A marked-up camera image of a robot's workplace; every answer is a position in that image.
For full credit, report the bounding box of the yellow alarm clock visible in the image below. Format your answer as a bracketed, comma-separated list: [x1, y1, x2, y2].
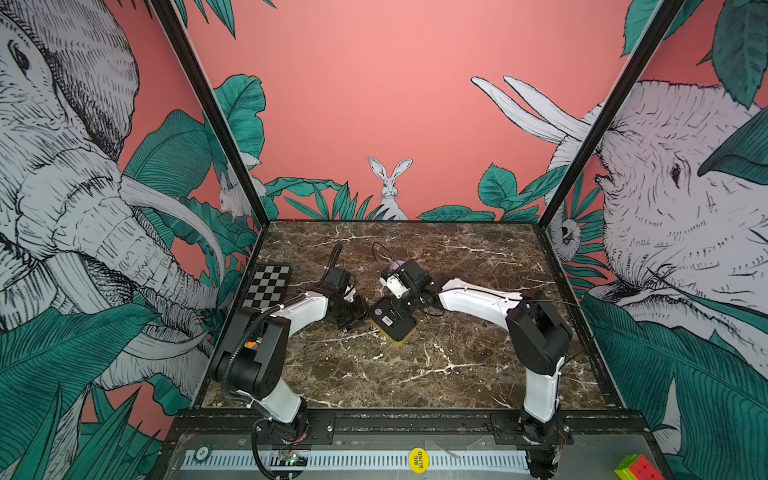
[370, 296, 417, 344]

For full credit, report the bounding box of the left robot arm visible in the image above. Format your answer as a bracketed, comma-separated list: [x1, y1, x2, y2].
[209, 291, 370, 424]

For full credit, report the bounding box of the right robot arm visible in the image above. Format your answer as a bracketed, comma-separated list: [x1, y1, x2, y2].
[381, 273, 573, 424]

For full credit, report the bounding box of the checkerboard calibration card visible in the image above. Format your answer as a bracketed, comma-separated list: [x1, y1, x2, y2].
[243, 262, 292, 310]

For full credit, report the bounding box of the small circuit board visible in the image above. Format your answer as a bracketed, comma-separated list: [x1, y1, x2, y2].
[276, 451, 308, 468]

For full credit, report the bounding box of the yellow big blind chip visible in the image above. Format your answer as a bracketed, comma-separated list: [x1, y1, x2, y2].
[408, 448, 430, 474]

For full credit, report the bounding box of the small round dial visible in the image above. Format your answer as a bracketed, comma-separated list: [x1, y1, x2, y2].
[193, 444, 212, 464]

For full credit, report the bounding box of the colourful puzzle cube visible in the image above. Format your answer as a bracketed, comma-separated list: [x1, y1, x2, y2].
[614, 454, 664, 480]

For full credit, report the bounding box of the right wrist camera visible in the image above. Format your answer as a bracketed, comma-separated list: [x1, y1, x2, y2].
[379, 260, 433, 299]

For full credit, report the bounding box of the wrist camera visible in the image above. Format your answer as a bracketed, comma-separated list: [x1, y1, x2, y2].
[317, 266, 353, 298]
[379, 260, 433, 299]

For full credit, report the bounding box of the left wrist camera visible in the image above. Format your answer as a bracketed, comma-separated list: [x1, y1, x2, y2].
[317, 266, 353, 298]

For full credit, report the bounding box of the white slotted cable duct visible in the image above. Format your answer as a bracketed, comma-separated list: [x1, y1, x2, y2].
[181, 450, 529, 473]

